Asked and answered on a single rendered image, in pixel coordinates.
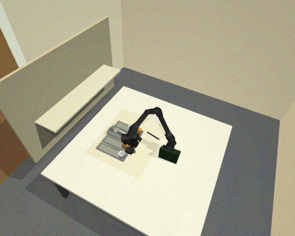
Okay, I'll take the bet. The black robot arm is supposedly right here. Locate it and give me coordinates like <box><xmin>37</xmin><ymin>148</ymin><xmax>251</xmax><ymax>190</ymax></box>
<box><xmin>121</xmin><ymin>107</ymin><xmax>177</xmax><ymax>151</ymax></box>

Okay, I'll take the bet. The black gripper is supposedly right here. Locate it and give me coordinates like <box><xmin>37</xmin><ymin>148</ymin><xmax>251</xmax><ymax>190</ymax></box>
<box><xmin>125</xmin><ymin>137</ymin><xmax>142</xmax><ymax>154</ymax></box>

